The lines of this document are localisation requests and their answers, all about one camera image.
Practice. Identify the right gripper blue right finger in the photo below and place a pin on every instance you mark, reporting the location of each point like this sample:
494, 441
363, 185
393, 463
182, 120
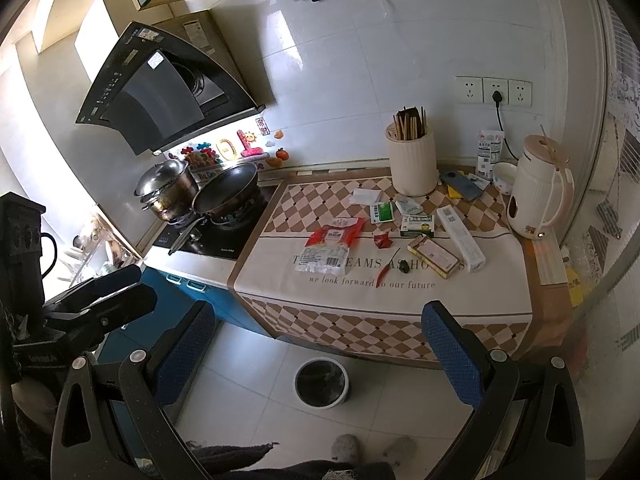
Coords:
461, 355

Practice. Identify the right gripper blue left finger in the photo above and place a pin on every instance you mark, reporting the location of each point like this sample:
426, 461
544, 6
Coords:
178, 352

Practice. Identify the long white narrow box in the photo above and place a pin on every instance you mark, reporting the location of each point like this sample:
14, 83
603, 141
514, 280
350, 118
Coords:
472, 256

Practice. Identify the yellow red box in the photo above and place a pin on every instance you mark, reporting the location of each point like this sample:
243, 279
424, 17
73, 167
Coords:
439, 259

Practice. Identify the small black cap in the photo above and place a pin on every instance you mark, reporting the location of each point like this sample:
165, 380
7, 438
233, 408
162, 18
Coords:
403, 266

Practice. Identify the red chili pepper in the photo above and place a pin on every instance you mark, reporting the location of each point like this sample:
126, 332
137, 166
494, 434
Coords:
384, 270

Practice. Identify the white green medicine box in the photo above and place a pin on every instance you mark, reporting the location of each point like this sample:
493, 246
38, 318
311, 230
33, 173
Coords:
417, 225

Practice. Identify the small red foil wrapper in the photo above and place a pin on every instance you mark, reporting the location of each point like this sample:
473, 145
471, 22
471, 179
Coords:
382, 240

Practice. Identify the green white medicine sachet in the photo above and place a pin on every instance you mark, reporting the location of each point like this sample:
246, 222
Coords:
381, 212

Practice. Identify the red white sugar bag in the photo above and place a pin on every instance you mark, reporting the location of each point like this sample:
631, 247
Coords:
326, 251

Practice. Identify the silver white foil sachet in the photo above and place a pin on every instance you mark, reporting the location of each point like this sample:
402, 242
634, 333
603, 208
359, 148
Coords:
407, 206

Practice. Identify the white round trash bin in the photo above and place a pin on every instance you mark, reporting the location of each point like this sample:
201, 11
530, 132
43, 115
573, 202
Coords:
322, 383

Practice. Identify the grey right slipper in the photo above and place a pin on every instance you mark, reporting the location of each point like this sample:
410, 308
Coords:
400, 452

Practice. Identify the grey slipper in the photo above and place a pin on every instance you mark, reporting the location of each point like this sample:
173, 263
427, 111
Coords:
346, 449
400, 452

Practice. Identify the black gas stove top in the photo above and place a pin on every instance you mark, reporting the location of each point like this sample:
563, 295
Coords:
220, 240

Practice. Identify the grey left slipper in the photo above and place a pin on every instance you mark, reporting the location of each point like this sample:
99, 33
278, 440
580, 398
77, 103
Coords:
346, 449

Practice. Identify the checkered beige table mat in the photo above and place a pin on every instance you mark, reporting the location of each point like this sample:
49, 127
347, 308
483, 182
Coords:
372, 305

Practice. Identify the yellow cleaning sponge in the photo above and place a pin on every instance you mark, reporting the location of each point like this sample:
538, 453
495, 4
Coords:
453, 194

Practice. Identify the blue grey smartphone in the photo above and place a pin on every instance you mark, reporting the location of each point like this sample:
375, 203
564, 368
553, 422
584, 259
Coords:
462, 185

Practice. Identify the black frying pan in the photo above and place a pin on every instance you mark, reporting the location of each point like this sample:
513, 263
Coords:
225, 204

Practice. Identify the stainless steel stock pot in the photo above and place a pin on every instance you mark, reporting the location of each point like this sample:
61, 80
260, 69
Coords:
168, 189

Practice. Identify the cream electric kettle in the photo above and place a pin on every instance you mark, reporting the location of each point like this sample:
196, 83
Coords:
543, 188

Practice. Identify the white dotted small bowl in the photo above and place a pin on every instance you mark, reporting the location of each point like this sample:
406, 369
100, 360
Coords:
503, 177

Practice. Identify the folded white paper napkin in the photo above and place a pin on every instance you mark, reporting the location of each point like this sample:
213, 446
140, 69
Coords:
364, 196

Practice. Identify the cream ribbed utensil holder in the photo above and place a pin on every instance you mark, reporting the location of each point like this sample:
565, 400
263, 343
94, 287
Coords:
413, 163

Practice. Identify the bundle of wooden chopsticks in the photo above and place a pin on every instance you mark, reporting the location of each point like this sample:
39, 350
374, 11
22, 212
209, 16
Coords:
410, 124

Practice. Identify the black range hood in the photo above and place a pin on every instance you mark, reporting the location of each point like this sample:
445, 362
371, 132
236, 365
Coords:
158, 90

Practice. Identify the white wall socket strip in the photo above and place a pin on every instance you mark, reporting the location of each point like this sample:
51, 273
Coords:
481, 90

